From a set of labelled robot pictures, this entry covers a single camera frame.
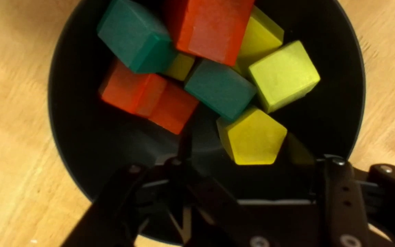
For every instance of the black round bowl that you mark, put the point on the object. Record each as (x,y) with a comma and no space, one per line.
(96,146)

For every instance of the red wooden cube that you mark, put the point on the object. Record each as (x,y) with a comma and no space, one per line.
(174,110)
(130,91)
(211,29)

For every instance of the lime yellow wooden cube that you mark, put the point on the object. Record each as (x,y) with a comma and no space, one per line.
(284,76)

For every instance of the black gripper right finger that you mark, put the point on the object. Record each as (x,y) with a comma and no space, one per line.
(343,206)

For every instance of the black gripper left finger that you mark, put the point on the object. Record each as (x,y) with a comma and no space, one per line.
(160,206)

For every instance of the teal wooden cube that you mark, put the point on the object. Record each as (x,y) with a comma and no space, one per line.
(219,90)
(136,35)

